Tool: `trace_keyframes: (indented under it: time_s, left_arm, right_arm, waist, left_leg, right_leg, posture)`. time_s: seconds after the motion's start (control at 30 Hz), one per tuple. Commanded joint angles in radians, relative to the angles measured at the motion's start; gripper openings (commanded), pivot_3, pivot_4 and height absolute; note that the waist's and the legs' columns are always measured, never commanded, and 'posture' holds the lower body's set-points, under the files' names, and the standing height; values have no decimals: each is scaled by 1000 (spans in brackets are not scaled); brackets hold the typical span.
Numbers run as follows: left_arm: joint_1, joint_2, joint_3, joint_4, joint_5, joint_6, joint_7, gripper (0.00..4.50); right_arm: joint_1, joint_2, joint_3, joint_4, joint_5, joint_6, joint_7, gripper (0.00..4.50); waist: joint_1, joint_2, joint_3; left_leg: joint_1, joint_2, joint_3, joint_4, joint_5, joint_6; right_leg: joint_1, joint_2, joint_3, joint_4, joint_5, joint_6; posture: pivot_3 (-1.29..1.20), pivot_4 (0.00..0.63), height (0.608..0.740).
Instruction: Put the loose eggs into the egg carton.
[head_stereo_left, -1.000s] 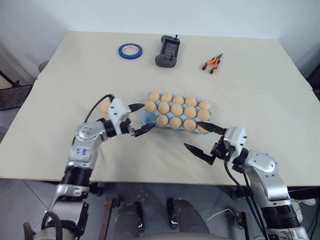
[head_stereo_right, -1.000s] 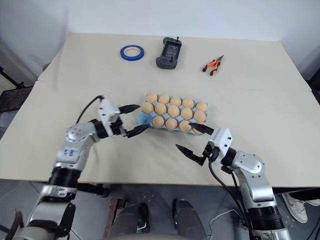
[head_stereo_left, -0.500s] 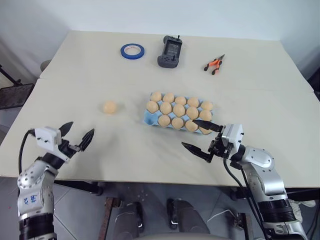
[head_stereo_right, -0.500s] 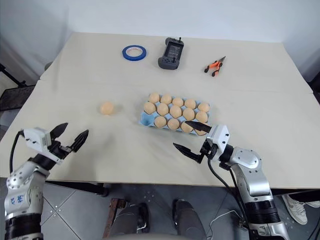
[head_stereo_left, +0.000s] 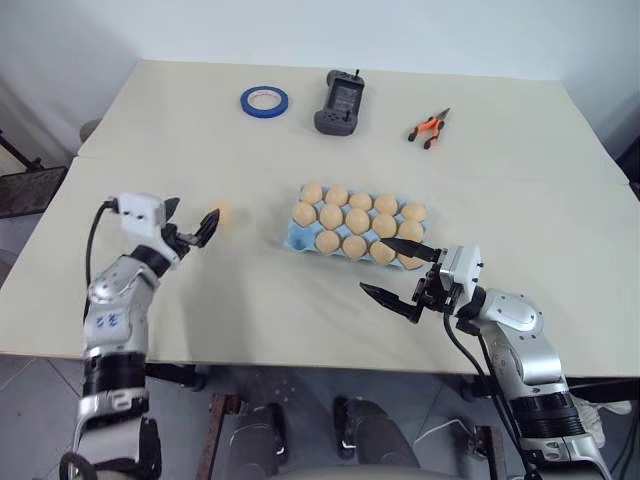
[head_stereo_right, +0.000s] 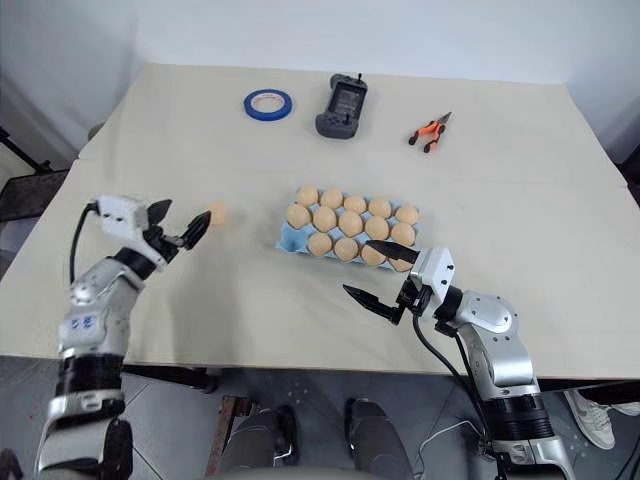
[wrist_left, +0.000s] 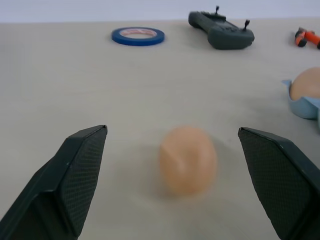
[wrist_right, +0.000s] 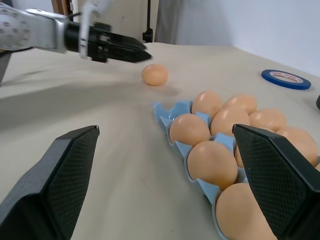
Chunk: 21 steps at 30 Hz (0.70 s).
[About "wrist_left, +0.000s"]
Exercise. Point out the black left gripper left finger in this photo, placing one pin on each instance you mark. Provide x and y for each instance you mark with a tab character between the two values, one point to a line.
62	182

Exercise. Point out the light blue egg carton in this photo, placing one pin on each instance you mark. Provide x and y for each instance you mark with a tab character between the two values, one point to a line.
303	107

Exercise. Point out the blue tape roll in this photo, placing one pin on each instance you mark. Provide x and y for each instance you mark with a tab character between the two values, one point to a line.
138	36

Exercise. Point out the orange black hand tool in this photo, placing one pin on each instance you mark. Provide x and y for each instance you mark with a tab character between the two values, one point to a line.
306	37

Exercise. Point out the dark grey remote controller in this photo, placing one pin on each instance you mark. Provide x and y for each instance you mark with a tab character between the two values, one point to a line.
222	32

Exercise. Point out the brown egg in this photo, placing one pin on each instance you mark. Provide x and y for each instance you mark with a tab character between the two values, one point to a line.
307	85
188	161

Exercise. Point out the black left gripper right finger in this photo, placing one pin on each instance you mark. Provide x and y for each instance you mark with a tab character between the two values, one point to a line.
280	180

